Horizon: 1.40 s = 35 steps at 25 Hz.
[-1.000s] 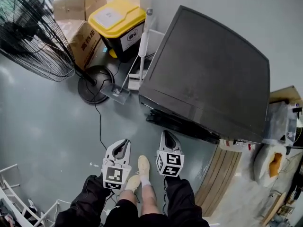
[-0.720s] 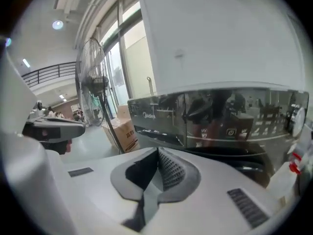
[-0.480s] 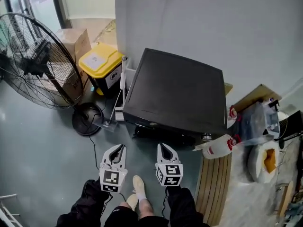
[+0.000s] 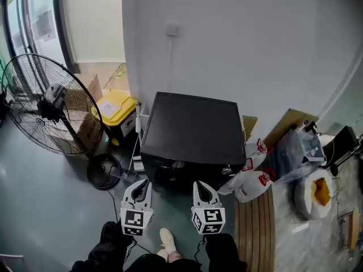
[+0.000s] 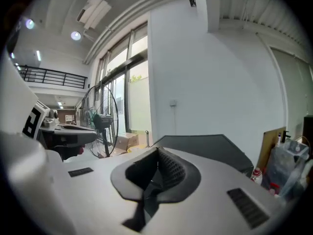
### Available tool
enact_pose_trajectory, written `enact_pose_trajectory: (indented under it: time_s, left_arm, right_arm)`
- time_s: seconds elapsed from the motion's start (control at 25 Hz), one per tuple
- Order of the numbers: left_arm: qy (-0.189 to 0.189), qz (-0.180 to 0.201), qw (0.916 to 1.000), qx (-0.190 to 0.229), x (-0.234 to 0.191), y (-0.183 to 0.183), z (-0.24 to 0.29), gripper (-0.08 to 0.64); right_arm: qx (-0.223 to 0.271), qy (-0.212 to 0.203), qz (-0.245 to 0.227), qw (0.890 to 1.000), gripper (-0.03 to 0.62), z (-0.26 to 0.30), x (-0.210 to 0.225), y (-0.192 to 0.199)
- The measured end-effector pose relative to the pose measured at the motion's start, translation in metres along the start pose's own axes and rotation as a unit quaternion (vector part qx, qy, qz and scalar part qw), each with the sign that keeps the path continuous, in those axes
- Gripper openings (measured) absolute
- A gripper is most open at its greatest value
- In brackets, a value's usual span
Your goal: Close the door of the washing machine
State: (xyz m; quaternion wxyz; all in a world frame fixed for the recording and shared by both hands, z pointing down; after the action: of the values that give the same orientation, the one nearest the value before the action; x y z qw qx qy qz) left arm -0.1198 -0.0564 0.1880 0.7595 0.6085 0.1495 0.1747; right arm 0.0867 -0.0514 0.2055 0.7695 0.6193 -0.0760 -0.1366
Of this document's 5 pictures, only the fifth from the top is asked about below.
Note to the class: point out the brown wooden board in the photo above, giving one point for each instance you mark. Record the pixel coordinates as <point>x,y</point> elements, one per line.
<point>269,143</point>

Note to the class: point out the white spray bottle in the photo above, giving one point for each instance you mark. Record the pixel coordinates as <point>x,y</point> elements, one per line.
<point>279,139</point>

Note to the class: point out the white ceiling air conditioner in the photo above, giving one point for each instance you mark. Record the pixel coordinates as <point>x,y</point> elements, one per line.
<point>95,11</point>

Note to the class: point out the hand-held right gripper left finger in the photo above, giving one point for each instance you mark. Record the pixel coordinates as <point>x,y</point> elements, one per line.
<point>97,192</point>

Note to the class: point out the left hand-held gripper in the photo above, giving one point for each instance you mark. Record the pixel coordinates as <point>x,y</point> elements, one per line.
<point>40,126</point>

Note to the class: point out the small clear bottle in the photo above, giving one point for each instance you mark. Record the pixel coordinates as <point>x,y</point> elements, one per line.
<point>297,148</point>

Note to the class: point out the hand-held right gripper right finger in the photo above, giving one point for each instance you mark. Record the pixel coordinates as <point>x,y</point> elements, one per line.
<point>207,204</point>

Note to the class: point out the frosted glass partition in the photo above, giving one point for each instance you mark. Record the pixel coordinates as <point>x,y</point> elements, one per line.
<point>296,94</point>

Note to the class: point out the black cabinet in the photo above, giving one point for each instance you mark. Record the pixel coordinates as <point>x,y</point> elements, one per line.
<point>308,128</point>

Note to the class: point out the large black pedestal fan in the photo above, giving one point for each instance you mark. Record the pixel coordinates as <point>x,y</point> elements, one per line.
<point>102,121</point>

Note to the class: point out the white wall socket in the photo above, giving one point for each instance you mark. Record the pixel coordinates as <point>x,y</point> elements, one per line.
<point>173,102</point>

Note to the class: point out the printed cardboard box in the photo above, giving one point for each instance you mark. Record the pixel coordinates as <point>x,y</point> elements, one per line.
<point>129,139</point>

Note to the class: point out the round ceiling light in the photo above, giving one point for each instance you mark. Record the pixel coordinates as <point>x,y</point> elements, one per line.
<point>75,35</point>
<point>29,24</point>

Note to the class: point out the plastic-wrapped grey cabinet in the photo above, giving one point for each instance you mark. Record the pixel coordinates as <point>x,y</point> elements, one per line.
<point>286,168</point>

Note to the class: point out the black balcony railing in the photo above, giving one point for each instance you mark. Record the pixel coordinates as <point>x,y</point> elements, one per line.
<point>56,78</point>

